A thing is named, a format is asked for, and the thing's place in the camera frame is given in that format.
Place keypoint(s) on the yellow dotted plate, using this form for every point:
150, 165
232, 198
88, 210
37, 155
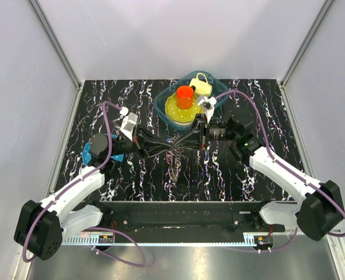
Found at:
179, 115

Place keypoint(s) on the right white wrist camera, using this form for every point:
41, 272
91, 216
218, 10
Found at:
207, 104

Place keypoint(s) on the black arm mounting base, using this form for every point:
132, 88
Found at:
132, 216

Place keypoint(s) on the orange cup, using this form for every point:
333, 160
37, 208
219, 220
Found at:
184, 97

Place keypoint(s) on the cream yellow mug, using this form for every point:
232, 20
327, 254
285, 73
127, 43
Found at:
200, 85

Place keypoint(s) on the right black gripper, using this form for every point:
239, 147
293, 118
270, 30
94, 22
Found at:
192, 144

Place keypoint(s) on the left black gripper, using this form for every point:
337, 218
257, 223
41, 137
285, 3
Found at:
156, 145

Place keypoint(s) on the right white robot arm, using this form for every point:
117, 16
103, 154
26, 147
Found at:
316, 208

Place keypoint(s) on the teal transparent plastic bin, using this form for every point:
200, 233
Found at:
159, 101

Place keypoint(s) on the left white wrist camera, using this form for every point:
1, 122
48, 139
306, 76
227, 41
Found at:
129, 122

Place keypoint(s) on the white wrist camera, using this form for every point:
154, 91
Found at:
129, 122
207, 104

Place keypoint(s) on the blue dotted plate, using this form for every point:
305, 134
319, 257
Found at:
86, 156

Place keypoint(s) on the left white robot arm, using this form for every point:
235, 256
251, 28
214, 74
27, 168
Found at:
43, 226

